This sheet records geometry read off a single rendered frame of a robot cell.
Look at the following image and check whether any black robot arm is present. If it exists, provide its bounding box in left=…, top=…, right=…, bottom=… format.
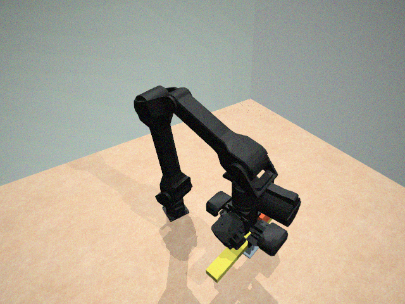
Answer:
left=134, top=85, right=301, bottom=250

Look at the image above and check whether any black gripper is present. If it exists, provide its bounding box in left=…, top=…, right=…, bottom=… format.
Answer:
left=206, top=191, right=288, bottom=256

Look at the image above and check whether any yellow bar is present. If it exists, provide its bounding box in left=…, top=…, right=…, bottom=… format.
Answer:
left=206, top=213, right=273, bottom=283

